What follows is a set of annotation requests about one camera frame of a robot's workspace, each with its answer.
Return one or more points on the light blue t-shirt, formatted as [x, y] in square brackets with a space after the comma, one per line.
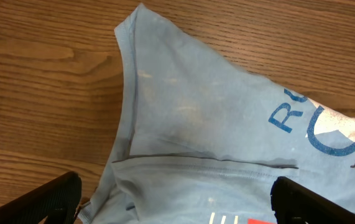
[200, 140]

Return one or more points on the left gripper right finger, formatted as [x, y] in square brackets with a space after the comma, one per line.
[292, 203]

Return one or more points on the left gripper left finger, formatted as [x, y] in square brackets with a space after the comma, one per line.
[54, 202]

